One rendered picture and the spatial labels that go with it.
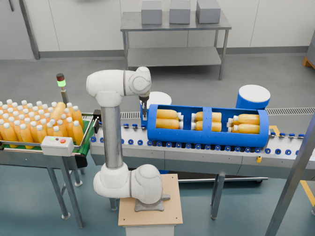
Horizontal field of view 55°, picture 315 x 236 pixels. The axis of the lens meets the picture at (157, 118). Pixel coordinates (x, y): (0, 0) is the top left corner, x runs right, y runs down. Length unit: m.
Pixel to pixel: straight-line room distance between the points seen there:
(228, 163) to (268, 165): 0.30
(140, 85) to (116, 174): 0.54
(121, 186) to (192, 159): 0.82
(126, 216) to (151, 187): 0.26
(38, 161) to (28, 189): 0.96
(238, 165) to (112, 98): 1.30
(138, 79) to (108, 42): 4.16
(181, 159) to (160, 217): 0.67
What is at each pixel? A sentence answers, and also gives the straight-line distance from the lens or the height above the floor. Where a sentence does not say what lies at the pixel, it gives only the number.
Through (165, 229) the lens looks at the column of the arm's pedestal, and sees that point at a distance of 1.96.
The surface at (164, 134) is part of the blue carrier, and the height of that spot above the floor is 1.10.
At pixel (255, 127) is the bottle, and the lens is 2.31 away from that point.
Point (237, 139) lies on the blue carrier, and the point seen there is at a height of 1.09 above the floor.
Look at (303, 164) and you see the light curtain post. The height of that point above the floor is 1.11.
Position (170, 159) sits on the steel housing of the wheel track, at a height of 0.83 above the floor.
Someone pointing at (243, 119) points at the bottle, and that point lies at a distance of 2.31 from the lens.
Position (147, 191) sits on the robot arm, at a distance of 1.76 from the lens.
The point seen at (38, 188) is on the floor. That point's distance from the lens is 3.53.
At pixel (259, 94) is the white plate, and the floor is 1.04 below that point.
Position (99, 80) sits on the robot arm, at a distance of 1.51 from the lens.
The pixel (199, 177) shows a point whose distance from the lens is 3.22.
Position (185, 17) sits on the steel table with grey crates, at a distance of 4.62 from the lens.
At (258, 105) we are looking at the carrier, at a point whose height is 0.99.
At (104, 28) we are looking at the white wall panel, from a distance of 5.50.
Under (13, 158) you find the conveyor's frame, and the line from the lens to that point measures 2.72.
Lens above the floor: 2.59
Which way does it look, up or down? 39 degrees down
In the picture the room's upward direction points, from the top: straight up
